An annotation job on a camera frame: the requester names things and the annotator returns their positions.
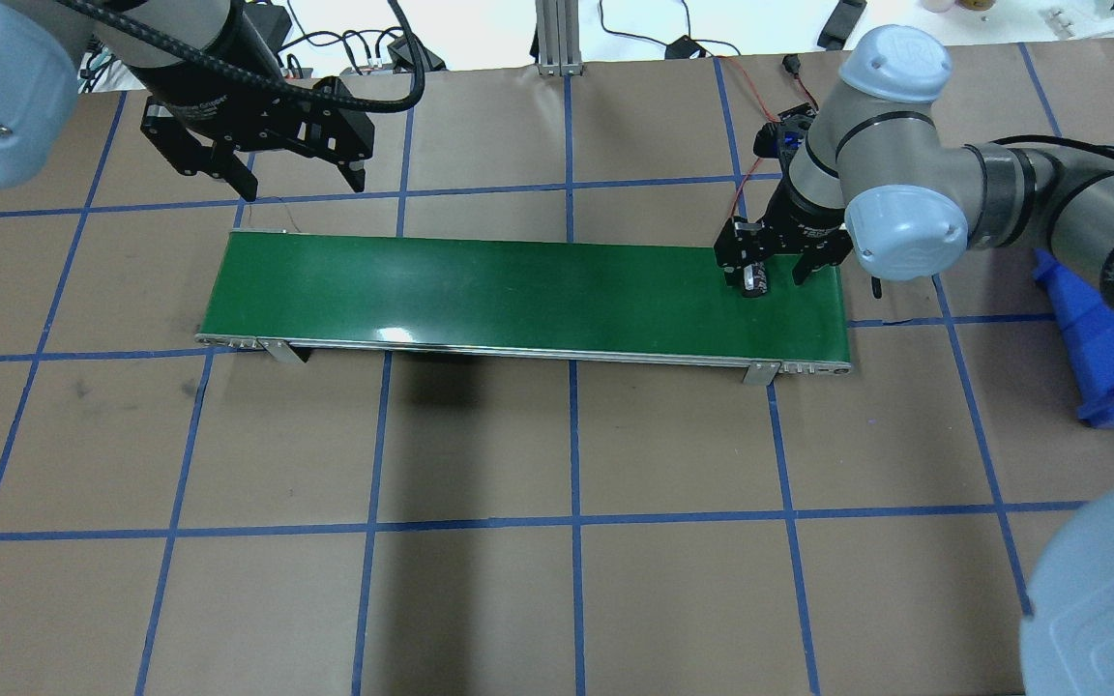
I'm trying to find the black power adapter brick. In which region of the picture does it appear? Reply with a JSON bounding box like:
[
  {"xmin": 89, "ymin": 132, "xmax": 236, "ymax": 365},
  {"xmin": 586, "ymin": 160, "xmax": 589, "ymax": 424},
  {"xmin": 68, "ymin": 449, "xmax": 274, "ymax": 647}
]
[{"xmin": 385, "ymin": 36, "xmax": 448, "ymax": 73}]

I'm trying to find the red black sensor wire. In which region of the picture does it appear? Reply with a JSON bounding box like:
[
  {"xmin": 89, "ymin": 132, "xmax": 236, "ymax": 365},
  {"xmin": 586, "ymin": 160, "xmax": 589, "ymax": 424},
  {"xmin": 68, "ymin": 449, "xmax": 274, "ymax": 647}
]
[{"xmin": 712, "ymin": 53, "xmax": 819, "ymax": 218}]

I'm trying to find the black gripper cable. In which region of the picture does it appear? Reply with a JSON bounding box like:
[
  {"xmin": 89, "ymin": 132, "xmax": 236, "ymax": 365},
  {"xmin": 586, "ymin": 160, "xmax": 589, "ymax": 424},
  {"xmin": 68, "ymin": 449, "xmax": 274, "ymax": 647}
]
[{"xmin": 59, "ymin": 0, "xmax": 427, "ymax": 115}]

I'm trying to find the dark brown cylindrical capacitor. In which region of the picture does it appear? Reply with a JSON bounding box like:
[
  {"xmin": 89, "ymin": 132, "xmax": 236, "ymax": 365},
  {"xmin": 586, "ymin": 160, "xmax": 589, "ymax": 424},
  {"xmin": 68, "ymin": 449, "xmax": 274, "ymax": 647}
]
[{"xmin": 742, "ymin": 261, "xmax": 769, "ymax": 297}]

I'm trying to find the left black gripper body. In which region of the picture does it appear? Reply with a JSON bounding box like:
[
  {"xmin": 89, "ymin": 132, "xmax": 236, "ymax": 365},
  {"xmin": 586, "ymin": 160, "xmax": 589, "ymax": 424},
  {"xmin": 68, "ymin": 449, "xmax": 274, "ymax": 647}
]
[{"xmin": 140, "ymin": 94, "xmax": 323, "ymax": 176}]

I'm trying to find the blue plastic storage bin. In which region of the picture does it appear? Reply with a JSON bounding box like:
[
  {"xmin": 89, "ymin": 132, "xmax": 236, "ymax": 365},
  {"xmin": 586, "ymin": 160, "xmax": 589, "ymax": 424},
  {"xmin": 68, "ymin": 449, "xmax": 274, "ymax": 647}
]
[{"xmin": 1033, "ymin": 249, "xmax": 1114, "ymax": 430}]

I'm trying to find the green conveyor belt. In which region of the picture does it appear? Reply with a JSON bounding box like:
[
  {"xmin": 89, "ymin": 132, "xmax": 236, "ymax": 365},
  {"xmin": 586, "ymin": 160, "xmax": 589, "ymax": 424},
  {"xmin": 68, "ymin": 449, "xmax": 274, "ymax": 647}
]
[{"xmin": 195, "ymin": 229, "xmax": 854, "ymax": 384}]

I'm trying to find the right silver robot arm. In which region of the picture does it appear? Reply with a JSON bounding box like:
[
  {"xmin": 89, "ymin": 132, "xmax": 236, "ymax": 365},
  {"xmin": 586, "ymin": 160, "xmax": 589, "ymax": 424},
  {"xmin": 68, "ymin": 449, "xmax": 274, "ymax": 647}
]
[{"xmin": 715, "ymin": 24, "xmax": 1114, "ymax": 695}]

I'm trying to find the aluminium frame post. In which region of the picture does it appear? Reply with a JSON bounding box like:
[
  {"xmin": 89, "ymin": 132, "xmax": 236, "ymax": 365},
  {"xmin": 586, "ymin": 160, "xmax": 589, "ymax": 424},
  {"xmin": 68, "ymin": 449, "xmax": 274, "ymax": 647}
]
[{"xmin": 532, "ymin": 0, "xmax": 584, "ymax": 76}]

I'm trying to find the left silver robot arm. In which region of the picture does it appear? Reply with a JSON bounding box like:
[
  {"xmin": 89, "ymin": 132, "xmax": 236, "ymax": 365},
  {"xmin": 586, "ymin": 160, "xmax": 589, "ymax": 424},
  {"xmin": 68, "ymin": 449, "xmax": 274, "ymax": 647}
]
[{"xmin": 0, "ymin": 1, "xmax": 375, "ymax": 200}]

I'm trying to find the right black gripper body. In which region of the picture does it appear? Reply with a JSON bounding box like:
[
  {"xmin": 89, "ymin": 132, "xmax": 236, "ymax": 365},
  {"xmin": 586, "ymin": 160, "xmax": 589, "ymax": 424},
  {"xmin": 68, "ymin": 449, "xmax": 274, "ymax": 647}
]
[{"xmin": 752, "ymin": 188, "xmax": 847, "ymax": 261}]

